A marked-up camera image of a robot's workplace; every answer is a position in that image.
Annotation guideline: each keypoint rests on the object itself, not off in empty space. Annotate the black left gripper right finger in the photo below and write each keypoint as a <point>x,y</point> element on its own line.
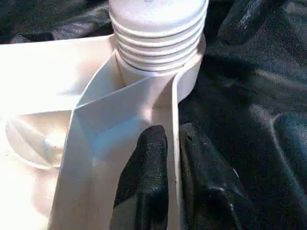
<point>211,191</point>

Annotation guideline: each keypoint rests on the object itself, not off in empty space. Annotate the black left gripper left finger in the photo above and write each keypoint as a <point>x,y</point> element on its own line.
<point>144,191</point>

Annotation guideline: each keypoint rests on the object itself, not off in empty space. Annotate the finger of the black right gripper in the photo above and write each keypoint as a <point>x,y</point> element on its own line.
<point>240,21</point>

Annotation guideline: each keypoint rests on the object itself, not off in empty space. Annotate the white plastic table leg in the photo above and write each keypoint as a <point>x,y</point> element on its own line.
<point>158,28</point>

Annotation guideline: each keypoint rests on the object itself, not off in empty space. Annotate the white plastic table top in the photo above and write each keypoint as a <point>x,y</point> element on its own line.
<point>48,81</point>

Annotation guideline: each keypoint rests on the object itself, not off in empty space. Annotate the black mat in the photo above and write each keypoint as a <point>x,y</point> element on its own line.
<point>249,96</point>

